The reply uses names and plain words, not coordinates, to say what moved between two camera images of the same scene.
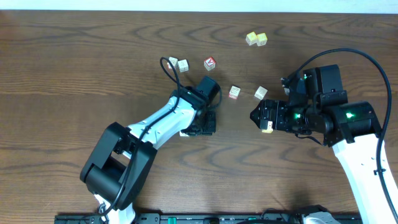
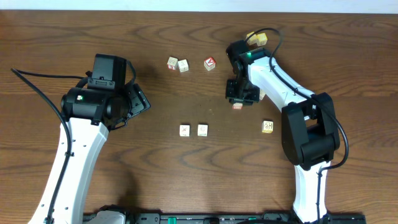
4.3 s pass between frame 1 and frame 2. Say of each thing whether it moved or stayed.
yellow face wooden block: stayed
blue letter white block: stayed
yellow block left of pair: stayed
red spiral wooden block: moved
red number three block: stayed
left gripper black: moved
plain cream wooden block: stayed
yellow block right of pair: stayed
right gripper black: moved
